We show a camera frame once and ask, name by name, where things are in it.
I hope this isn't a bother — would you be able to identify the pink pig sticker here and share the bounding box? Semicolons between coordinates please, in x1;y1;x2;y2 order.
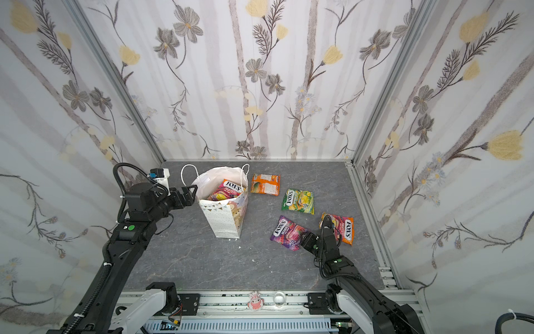
248;291;264;311

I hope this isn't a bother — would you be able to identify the green yellow Fox's candy bag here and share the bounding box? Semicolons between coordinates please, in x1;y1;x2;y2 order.
282;189;314;214

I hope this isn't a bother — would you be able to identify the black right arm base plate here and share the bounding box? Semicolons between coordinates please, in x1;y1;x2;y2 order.
305;290;366;315

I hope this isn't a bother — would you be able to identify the purple Fox's berries bag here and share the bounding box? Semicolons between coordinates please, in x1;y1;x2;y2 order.
270;216;309;251

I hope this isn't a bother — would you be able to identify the small orange snack packet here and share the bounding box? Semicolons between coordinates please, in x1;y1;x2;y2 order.
250;174;280;196

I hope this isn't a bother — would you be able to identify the pink yellow Fox's candy bag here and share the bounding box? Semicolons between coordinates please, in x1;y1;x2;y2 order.
207;179;244;202

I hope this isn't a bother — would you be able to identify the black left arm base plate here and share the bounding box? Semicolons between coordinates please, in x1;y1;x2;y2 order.
178;293;200;316

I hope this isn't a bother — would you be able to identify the white cartoon paper bag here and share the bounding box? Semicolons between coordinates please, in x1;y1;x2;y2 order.
180;164;250;239

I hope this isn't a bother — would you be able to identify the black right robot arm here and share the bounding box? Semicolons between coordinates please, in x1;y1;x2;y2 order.
301;215;424;333

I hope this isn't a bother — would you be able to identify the white slotted cable duct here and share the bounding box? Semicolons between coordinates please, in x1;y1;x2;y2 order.
144;318;339;333

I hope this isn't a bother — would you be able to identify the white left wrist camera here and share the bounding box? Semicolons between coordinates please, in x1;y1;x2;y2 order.
149;168;170;192

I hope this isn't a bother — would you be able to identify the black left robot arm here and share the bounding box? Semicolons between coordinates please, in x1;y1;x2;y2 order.
57;162;198;333

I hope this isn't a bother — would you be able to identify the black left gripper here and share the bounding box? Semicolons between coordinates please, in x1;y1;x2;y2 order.
146;184;197;224

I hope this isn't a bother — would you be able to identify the clear round suction cup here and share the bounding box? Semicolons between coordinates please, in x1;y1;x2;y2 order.
273;291;286;308

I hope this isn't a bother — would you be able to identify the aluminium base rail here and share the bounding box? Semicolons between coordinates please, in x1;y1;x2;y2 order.
78;289;426;334

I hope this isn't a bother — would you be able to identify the black corrugated cable hose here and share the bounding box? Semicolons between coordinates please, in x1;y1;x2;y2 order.
494;310;534;334

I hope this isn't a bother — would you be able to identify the red orange Fox's candy bag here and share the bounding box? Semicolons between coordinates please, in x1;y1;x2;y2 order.
319;212;355;246

